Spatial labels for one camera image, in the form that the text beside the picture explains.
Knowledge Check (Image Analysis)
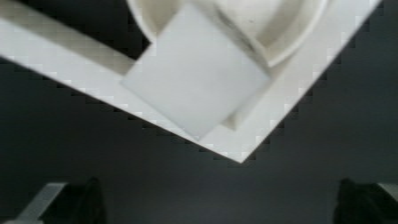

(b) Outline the white U-shaped fence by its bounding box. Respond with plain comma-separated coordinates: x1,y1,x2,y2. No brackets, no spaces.
0,0,381,161

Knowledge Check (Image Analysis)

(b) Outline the white round stool seat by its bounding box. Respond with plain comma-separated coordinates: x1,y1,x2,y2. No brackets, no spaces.
126,0,330,67

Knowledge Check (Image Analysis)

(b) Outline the white stool leg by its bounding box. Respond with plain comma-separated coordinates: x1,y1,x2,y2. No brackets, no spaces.
122,0,269,139

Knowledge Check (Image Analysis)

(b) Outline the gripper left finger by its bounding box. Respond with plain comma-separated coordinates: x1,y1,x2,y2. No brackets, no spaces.
6,181,106,224

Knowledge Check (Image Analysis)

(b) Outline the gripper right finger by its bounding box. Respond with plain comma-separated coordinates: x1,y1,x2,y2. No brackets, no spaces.
335,179,398,224

